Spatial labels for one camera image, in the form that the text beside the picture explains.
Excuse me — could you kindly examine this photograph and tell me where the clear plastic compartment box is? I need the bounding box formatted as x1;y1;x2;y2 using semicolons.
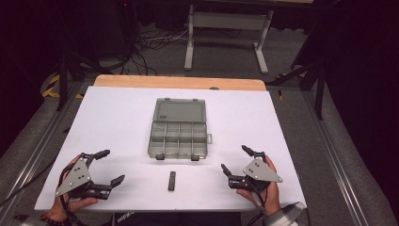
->
147;97;214;162

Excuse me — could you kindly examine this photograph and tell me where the black tripod stand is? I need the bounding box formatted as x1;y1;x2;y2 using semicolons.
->
40;46;115;113

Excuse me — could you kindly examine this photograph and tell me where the tangle of floor cables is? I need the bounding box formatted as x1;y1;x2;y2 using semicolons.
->
120;27;190;76

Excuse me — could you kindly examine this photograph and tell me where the aluminium floor rail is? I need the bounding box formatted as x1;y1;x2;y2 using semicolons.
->
300;89;372;226
0;80;92;226

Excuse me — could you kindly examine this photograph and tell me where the hand-held gripper cable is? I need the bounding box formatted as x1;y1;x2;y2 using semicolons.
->
56;163;81;226
246;182;269;226

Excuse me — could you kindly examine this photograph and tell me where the right hand-held gripper cable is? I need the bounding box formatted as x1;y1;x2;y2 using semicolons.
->
246;182;269;226

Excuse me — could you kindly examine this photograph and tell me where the white table cover sheet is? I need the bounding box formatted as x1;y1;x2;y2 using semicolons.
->
34;86;307;213

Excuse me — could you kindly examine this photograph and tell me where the left hand-held gripper cable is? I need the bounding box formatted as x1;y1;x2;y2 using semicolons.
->
56;163;81;226

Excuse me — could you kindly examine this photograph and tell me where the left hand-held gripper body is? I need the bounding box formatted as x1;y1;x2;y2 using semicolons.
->
55;152;113;201

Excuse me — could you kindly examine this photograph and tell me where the black floor cable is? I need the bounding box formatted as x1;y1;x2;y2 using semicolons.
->
0;152;62;209

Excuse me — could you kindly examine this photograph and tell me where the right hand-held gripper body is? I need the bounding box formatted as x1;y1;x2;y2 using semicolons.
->
228;151;284;193

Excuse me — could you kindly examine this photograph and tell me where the wooden table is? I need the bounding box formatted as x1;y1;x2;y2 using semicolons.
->
92;73;268;92

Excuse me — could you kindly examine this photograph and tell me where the person's black shirt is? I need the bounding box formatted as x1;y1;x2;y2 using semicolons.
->
112;211;243;226

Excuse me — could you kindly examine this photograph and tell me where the dark cabinet with red light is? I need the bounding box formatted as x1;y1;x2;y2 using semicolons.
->
114;0;141;59

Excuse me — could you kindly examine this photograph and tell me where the person's left hand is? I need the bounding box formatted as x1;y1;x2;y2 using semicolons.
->
40;153;99;223

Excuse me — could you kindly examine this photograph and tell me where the small black bar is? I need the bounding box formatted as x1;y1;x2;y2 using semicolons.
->
168;170;177;192

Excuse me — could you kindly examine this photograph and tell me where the person's right hand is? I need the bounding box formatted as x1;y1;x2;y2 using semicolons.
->
235;155;282;217

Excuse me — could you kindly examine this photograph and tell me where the yellow black hazard tape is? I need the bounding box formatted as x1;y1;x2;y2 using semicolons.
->
41;73;85;100

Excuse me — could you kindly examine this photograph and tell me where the black metal stand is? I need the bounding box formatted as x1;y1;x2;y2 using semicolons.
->
266;57;327;121

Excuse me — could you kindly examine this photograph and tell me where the grey metal stand frame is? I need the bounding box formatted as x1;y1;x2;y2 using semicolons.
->
184;3;275;75

